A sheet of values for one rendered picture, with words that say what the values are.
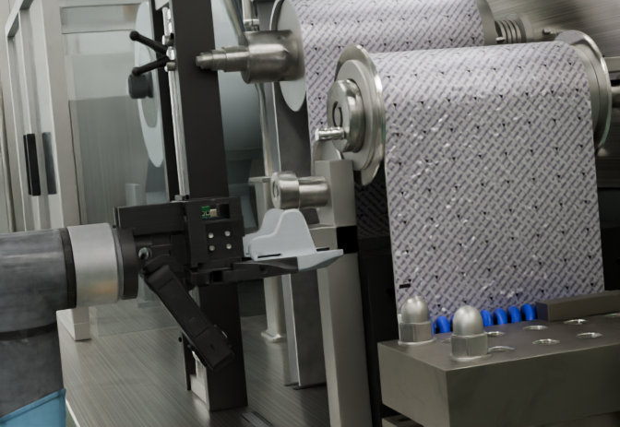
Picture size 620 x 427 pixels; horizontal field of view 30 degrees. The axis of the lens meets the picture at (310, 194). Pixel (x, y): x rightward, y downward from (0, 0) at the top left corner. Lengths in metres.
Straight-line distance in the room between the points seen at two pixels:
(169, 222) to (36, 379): 0.18
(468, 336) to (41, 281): 0.38
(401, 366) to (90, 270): 0.29
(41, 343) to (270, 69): 0.52
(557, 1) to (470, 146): 0.35
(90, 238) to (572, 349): 0.44
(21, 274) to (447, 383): 0.38
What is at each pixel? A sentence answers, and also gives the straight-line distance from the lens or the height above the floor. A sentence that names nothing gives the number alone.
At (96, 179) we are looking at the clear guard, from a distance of 2.13.
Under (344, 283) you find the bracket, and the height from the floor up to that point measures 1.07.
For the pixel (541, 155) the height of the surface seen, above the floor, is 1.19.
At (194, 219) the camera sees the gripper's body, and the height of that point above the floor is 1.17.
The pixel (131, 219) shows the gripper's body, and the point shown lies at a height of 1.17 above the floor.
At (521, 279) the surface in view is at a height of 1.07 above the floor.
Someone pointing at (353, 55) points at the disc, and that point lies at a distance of 1.20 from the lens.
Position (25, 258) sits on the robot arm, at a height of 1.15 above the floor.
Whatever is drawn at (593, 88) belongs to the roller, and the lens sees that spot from 1.27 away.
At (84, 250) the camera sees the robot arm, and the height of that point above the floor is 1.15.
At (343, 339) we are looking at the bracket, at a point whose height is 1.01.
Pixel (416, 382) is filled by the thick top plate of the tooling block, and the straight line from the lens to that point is 1.04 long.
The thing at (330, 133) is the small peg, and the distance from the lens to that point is 1.18.
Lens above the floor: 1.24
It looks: 3 degrees down
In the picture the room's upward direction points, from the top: 5 degrees counter-clockwise
